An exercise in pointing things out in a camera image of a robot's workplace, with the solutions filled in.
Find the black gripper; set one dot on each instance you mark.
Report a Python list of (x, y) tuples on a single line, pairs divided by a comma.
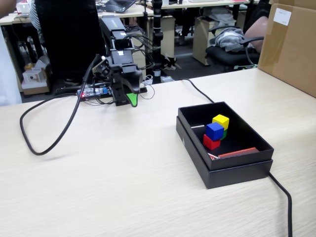
[(122, 59)]

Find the blue wooden cube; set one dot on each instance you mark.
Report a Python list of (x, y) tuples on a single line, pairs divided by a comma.
[(214, 130)]

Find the yellow wooden cube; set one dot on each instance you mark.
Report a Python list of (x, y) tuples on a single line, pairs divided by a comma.
[(222, 120)]

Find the red wooden cube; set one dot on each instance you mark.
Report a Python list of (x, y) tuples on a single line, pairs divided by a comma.
[(211, 144)]

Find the green wooden cube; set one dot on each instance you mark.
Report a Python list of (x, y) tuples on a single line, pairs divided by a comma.
[(224, 135)]

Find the bare forearm of bystander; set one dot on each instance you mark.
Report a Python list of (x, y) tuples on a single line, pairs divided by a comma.
[(6, 7)]

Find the open cardboard box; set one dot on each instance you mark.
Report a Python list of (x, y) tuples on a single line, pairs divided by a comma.
[(34, 89)]

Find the black cardboard box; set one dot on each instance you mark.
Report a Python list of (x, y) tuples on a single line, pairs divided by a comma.
[(242, 138)]

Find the black open box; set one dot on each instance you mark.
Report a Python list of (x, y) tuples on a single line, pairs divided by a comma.
[(234, 176)]

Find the white box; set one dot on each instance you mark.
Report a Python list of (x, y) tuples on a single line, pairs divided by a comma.
[(25, 9)]

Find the beige desk with white box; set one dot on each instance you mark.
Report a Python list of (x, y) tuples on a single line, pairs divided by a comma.
[(7, 21)]

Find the large brown cardboard box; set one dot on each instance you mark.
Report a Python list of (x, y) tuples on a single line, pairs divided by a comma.
[(291, 49)]

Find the beige drawer cabinet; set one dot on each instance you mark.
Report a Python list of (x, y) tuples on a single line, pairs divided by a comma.
[(142, 64)]

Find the small black white object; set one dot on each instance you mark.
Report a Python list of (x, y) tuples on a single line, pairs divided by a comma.
[(170, 63)]

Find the black vertical stand pole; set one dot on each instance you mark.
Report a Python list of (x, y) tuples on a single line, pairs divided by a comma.
[(157, 24)]

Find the pale headless wooden stick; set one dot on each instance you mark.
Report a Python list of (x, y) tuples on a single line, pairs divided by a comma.
[(197, 126)]

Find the beige desk with laptop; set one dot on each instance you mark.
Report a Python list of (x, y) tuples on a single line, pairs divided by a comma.
[(138, 12)]

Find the black mesh office chair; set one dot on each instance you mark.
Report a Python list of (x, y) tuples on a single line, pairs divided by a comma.
[(69, 37)]

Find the black laptop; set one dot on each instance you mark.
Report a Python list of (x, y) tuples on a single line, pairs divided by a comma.
[(118, 5)]

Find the black office armchair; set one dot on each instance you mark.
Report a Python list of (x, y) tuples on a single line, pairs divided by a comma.
[(222, 58)]

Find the small white carton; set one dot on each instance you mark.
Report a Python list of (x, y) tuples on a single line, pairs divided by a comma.
[(32, 77)]

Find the red tipped wooden match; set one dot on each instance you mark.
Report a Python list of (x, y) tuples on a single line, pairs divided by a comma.
[(212, 158), (213, 155)]

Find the long beige office desk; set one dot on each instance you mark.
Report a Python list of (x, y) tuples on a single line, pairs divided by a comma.
[(197, 4)]

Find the grey crumpled garment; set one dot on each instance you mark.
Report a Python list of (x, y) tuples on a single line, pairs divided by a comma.
[(229, 39)]

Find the orange matchbox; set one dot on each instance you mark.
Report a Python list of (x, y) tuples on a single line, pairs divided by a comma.
[(237, 152)]

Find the person in striped shirt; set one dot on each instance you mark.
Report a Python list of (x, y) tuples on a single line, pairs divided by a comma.
[(34, 14)]

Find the person in white clothing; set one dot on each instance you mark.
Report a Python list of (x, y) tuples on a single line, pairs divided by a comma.
[(8, 79)]

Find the seated person with bare knee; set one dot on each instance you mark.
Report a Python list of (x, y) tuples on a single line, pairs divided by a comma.
[(256, 32)]

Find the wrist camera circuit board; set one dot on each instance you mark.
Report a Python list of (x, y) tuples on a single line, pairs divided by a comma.
[(101, 65)]

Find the narrow beige desk pedestal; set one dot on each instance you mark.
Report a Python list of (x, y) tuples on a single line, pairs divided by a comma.
[(168, 37)]

